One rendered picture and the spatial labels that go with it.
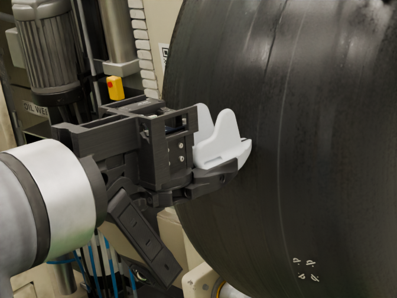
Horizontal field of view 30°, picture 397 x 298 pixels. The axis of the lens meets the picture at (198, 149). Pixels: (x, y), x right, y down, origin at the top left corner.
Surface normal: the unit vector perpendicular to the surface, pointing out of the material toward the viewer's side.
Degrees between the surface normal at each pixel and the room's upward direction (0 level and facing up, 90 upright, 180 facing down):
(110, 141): 90
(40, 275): 90
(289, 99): 67
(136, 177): 90
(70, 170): 44
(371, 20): 62
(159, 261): 87
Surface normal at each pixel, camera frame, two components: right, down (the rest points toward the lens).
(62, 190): 0.58, -0.29
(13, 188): 0.48, -0.49
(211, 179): 0.64, 0.21
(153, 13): -0.71, 0.36
